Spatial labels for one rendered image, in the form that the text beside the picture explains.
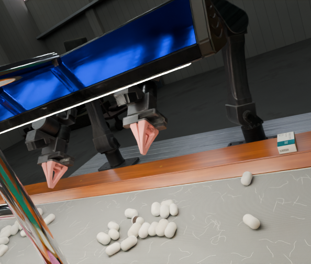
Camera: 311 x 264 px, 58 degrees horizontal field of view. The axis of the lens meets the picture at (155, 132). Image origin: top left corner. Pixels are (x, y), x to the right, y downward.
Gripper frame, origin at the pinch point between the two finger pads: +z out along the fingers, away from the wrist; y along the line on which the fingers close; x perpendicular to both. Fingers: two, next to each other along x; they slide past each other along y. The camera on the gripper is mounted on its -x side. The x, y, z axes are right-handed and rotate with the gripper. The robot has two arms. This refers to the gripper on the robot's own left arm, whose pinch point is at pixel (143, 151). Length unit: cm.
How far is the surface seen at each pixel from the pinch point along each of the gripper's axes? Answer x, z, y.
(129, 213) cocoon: 0.3, 14.7, -3.1
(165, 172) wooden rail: 9.5, 2.7, 0.8
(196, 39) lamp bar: -31.1, 4.7, 28.3
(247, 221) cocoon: -2.5, 18.4, 24.0
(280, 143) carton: 8.5, 1.0, 29.9
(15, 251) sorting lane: -4.5, 22.8, -35.1
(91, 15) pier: 307, -616, -429
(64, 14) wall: 288, -661, -530
